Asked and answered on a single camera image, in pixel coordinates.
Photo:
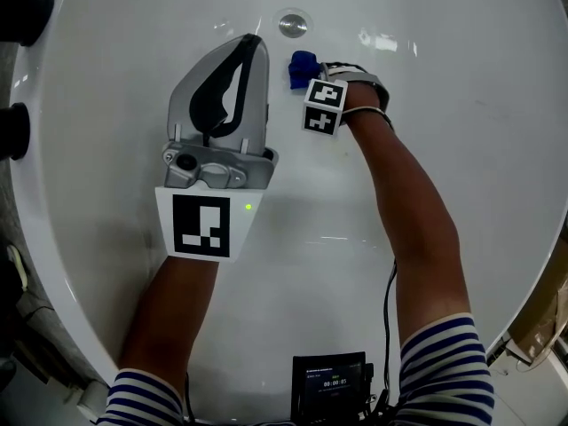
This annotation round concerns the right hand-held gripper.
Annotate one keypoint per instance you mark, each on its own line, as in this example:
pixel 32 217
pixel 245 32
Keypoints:
pixel 319 118

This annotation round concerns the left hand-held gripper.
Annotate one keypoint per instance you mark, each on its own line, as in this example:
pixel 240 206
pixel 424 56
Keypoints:
pixel 199 229

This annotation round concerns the blue cloth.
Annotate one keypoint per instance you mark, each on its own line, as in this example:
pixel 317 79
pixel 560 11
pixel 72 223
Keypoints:
pixel 302 67

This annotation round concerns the white bathtub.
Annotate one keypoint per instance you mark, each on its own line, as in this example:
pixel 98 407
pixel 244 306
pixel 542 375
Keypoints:
pixel 444 171

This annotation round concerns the person's left forearm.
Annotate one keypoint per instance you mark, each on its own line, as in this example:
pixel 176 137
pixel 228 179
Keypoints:
pixel 168 309

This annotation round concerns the person's right forearm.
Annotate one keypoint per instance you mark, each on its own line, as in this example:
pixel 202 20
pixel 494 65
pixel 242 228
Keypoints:
pixel 412 220

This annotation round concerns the person's right hand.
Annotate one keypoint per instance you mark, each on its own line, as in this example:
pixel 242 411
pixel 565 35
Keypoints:
pixel 361 98

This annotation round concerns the thin wrist band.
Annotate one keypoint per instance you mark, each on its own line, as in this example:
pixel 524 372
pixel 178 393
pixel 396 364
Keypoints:
pixel 377 110

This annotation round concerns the chrome round drain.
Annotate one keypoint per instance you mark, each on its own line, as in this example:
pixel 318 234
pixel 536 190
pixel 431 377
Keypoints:
pixel 294 23

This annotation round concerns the black chest-worn screen device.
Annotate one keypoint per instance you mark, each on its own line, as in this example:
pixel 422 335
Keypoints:
pixel 328 384

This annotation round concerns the blue white striped shirt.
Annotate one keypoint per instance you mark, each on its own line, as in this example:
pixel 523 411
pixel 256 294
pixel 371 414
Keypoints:
pixel 444 362

